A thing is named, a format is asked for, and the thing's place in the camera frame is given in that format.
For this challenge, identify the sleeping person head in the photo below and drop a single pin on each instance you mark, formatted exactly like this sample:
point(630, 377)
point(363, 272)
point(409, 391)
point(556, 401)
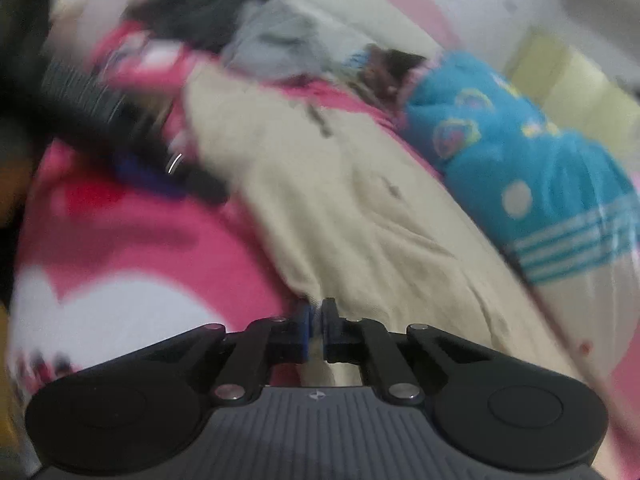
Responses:
point(385, 71)

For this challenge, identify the black garment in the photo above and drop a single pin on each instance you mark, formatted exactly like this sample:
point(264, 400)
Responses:
point(207, 25)

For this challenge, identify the blue pink floral quilt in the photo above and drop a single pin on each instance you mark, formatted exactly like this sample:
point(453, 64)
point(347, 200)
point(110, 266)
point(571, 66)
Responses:
point(556, 204)

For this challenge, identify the grey sweatshirt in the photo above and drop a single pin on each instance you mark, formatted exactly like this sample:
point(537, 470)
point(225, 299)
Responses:
point(284, 40)

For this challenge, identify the pink floral bed sheet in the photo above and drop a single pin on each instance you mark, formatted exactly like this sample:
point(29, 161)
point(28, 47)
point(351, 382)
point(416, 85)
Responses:
point(94, 265)

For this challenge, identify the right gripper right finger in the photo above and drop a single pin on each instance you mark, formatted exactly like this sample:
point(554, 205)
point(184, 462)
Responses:
point(373, 349)

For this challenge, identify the beige trousers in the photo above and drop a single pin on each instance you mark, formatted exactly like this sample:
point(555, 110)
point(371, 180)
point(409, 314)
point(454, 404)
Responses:
point(345, 211)

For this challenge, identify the yellow-green wardrobe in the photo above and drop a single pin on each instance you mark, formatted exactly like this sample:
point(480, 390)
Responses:
point(575, 93)

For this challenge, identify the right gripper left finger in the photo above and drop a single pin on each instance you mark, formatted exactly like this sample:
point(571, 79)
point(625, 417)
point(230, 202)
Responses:
point(249, 357)

